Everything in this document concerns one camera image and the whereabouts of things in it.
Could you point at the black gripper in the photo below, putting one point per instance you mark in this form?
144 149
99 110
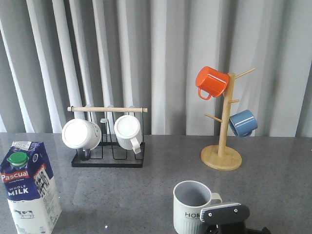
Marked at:
233 214

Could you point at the pale green HOME mug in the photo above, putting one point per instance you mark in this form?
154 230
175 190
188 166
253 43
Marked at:
189 198

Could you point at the blue white Pascual milk carton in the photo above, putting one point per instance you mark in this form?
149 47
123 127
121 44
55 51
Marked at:
31 189

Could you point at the wooden mug tree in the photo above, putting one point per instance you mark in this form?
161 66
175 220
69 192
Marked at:
220 156

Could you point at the blue mug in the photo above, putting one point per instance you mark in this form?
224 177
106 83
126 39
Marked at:
243 123

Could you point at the orange mug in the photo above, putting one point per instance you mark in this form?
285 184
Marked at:
211 82

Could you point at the white ribbed mug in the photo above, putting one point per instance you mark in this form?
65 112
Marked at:
128 133

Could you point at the white smiley mug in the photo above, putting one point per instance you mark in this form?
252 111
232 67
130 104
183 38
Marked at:
82 135

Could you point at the grey white curtain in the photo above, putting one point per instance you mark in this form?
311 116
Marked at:
147 53

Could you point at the black wire mug rack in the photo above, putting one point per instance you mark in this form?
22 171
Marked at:
109 153

